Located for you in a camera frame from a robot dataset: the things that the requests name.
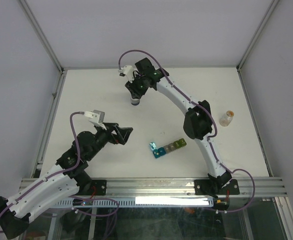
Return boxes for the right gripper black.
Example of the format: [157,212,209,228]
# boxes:
[125,73,148,99]

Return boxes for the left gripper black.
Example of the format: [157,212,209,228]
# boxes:
[86,122,132,160]

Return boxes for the white pill bottle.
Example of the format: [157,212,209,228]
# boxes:
[130,96,141,106]

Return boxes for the weekly pill organizer strip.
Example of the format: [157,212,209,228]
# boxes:
[149,138,187,159]

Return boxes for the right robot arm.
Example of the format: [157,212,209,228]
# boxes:
[118,58,232,194]

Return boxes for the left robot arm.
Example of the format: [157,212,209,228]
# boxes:
[0,123,134,240]

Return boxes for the clear small pill bottle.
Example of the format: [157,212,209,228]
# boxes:
[219,110,235,127]

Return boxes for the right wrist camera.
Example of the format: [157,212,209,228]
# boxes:
[118,65,135,83]

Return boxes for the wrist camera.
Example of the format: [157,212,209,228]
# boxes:
[118,65,135,83]
[84,110,105,128]

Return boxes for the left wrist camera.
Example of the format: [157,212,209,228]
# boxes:
[84,110,105,128]

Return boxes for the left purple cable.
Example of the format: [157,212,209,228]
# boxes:
[0,110,120,240]

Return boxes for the purple cable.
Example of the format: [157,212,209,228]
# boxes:
[0,110,120,240]
[117,49,256,215]

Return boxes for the aluminium mounting rail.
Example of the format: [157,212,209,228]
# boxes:
[30,177,287,199]

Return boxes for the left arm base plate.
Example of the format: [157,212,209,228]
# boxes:
[75,179,107,196]

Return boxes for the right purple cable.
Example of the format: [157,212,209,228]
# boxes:
[117,49,256,215]

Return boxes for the white slotted cable duct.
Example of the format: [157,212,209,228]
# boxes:
[54,196,214,208]

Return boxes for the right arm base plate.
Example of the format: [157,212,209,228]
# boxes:
[193,178,240,198]

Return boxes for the left aluminium frame post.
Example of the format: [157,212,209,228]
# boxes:
[17,0,64,73]

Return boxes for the aluminium frame post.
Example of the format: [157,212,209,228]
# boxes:
[17,0,64,73]
[236,0,281,71]

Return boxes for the right aluminium frame post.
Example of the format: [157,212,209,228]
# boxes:
[236,0,281,71]

